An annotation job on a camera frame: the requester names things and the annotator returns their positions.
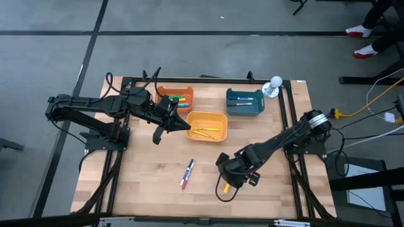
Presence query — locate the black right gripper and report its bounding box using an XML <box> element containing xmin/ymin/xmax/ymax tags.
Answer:
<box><xmin>215</xmin><ymin>144</ymin><xmax>261</xmax><ymax>189</ymax></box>

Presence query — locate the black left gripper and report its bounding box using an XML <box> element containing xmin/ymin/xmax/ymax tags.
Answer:
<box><xmin>148</xmin><ymin>95</ymin><xmax>192</xmax><ymax>146</ymax></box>

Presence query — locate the yellow plastic bin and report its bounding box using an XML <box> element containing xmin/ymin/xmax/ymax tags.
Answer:
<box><xmin>185</xmin><ymin>110</ymin><xmax>229</xmax><ymax>143</ymax></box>

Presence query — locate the orange plastic bin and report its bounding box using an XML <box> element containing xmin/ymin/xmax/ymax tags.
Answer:
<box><xmin>155</xmin><ymin>85</ymin><xmax>194</xmax><ymax>114</ymax></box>

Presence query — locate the teal plastic bin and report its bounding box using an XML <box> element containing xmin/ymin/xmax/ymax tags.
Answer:
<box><xmin>225</xmin><ymin>88</ymin><xmax>266</xmax><ymax>117</ymax></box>

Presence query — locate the white light bulb on base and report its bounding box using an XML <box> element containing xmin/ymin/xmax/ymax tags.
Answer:
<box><xmin>262</xmin><ymin>75</ymin><xmax>283</xmax><ymax>99</ymax></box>

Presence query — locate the black cart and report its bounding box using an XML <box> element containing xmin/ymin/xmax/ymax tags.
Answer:
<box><xmin>324</xmin><ymin>156</ymin><xmax>404</xmax><ymax>227</ymax></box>

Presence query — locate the white paper sheet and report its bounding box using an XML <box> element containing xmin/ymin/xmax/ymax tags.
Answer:
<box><xmin>345</xmin><ymin>162</ymin><xmax>388</xmax><ymax>212</ymax></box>

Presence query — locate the person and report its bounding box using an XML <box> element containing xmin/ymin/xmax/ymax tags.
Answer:
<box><xmin>343</xmin><ymin>0</ymin><xmax>404</xmax><ymax>61</ymax></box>

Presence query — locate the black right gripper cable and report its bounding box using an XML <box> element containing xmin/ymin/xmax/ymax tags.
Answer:
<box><xmin>215</xmin><ymin>172</ymin><xmax>241</xmax><ymax>203</ymax></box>

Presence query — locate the black aluminium table frame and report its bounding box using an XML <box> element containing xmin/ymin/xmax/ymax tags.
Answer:
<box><xmin>71</xmin><ymin>75</ymin><xmax>337</xmax><ymax>221</ymax></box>

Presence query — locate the silver aluminium bracket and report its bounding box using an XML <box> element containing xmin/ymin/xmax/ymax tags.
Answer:
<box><xmin>98</xmin><ymin>216</ymin><xmax>136</xmax><ymax>227</ymax></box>
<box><xmin>273</xmin><ymin>219</ymin><xmax>312</xmax><ymax>227</ymax></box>

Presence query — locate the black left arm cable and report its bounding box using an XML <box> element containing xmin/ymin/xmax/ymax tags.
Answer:
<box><xmin>105</xmin><ymin>66</ymin><xmax>162</xmax><ymax>95</ymax></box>

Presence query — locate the yellow power cable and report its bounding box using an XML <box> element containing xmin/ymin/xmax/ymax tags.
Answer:
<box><xmin>330</xmin><ymin>84</ymin><xmax>404</xmax><ymax>120</ymax></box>

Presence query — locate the grey cable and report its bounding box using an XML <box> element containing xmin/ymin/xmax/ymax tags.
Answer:
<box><xmin>326</xmin><ymin>124</ymin><xmax>404</xmax><ymax>155</ymax></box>

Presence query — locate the white cable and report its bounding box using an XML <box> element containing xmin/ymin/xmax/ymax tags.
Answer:
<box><xmin>365</xmin><ymin>67</ymin><xmax>404</xmax><ymax>120</ymax></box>

